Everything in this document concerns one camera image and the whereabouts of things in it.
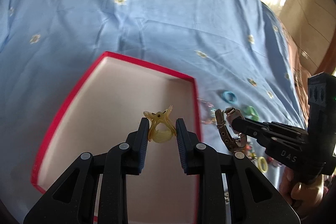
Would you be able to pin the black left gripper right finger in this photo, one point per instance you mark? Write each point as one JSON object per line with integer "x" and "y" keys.
{"x": 230, "y": 185}

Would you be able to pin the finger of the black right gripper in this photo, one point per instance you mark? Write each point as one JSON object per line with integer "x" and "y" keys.
{"x": 257, "y": 130}

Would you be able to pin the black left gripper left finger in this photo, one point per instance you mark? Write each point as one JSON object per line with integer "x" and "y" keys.
{"x": 93, "y": 188}

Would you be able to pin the green hair scrunchie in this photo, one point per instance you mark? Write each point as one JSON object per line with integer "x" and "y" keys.
{"x": 250, "y": 113}

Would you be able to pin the yellow translucent hair claw clip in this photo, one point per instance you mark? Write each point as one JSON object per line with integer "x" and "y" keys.
{"x": 161, "y": 128}

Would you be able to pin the person's right hand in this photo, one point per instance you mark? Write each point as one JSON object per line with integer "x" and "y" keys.
{"x": 302, "y": 197}

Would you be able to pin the red shallow gift box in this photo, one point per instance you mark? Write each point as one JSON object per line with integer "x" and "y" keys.
{"x": 107, "y": 104}

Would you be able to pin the light blue floral bed sheet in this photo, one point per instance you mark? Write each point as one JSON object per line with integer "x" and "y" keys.
{"x": 47, "y": 45}

